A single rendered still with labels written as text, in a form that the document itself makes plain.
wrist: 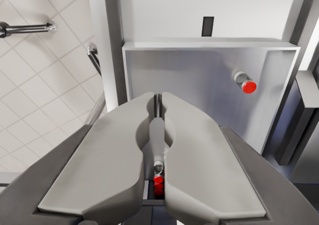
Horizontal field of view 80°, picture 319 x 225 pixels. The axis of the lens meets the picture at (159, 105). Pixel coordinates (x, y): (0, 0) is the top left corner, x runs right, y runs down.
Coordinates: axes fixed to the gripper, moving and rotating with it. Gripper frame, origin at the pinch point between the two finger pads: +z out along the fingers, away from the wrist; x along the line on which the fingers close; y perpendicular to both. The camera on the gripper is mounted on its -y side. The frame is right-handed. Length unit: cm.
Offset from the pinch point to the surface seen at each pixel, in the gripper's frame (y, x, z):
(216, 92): 10.5, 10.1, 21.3
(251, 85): 6.9, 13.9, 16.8
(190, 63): 5.0, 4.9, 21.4
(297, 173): 32, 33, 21
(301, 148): 21.5, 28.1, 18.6
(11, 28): 12, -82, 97
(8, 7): 2, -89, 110
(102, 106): 43, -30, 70
